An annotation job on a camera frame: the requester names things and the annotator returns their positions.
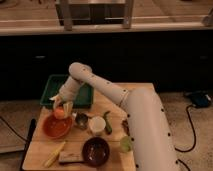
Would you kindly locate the wooden scrub brush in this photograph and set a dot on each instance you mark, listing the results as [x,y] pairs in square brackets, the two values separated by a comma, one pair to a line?
[68,158]

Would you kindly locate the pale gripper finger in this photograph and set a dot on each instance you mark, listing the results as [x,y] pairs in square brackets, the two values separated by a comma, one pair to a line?
[68,107]
[56,101]

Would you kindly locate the dark purple bowl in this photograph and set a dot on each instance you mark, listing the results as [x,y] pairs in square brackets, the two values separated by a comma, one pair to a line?
[95,152]

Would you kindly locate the dark red grapes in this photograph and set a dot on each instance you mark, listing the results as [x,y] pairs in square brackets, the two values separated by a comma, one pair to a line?
[125,126]

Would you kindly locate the metal stand frame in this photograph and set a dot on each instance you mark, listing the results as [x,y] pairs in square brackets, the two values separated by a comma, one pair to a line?
[94,12]

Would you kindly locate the red bowl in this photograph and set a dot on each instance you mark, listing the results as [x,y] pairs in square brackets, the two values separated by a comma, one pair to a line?
[54,128]

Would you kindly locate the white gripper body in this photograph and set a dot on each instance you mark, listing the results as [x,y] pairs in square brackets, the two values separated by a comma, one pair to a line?
[69,90]

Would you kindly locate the green pepper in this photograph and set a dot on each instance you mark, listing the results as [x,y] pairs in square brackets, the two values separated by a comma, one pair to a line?
[108,127]

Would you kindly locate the red yellow apple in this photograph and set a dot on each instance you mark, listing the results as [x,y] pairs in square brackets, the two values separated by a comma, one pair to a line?
[59,113]

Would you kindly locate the small metal cup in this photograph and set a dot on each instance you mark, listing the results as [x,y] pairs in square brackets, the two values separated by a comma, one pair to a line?
[81,120]

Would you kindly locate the black floor device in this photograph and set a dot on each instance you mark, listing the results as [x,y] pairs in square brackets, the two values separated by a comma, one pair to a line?
[200,99]

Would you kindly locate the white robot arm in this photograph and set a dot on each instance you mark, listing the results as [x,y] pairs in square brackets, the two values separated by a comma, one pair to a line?
[153,148]

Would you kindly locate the green plastic tray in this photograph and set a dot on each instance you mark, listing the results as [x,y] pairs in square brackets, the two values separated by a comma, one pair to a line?
[83,100]

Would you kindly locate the white cup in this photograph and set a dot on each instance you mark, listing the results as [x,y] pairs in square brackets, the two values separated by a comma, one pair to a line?
[97,125]

